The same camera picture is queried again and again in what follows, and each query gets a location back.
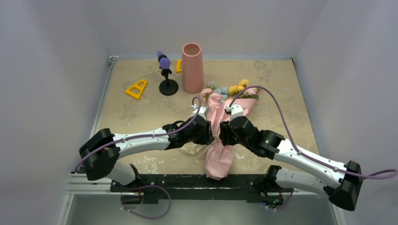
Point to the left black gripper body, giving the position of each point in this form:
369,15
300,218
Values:
202,137

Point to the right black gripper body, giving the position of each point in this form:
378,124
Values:
241,141

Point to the cream printed ribbon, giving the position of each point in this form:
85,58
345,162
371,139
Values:
194,149

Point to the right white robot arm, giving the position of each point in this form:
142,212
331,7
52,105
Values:
340,181

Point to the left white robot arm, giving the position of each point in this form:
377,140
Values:
101,154

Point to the pink tall vase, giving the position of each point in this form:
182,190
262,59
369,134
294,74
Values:
192,68

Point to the yellow block behind vase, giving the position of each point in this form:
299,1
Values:
179,66

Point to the black stand purple microphone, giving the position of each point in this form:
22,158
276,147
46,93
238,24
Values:
168,87

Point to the yellow triangular block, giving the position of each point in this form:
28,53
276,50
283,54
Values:
137,89

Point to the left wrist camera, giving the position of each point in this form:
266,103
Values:
200,111

